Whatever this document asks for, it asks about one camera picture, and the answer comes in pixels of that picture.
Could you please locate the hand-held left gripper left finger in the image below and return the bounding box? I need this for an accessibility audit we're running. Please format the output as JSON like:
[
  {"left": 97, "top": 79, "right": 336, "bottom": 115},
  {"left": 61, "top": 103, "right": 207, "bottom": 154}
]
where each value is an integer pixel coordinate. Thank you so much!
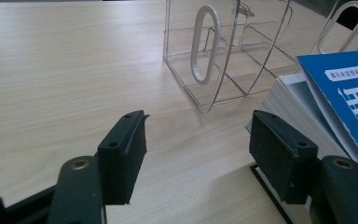
[{"left": 97, "top": 110, "right": 150, "bottom": 206}]

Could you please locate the clear acrylic book rack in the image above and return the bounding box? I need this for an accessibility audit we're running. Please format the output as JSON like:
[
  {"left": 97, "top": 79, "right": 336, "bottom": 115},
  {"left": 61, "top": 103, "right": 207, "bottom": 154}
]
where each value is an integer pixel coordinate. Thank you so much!
[{"left": 162, "top": 0, "right": 358, "bottom": 114}]

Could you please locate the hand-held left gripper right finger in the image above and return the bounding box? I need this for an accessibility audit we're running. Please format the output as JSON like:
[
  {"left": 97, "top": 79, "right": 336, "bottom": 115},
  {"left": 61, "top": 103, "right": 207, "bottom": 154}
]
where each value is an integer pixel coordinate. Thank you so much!
[{"left": 249, "top": 109, "right": 320, "bottom": 205}]

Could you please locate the thick blue book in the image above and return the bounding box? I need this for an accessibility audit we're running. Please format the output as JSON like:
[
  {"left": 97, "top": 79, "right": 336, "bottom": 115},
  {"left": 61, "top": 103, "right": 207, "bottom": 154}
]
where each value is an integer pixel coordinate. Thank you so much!
[{"left": 245, "top": 49, "right": 358, "bottom": 181}]

